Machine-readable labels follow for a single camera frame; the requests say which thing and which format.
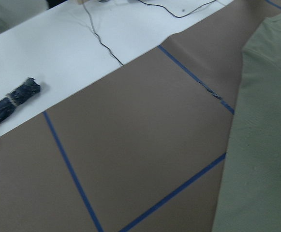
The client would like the olive green long-sleeve shirt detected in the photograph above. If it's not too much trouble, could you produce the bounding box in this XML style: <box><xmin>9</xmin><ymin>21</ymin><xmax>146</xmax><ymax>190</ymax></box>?
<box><xmin>212</xmin><ymin>14</ymin><xmax>281</xmax><ymax>232</ymax></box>

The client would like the folded dark blue umbrella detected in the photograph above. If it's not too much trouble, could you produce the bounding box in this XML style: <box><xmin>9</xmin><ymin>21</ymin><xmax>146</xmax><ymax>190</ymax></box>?
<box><xmin>0</xmin><ymin>77</ymin><xmax>41</xmax><ymax>123</ymax></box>

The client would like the thin black table cable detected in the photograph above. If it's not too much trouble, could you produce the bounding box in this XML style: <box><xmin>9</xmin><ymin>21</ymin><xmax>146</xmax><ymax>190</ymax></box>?
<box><xmin>82</xmin><ymin>0</ymin><xmax>216</xmax><ymax>66</ymax></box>

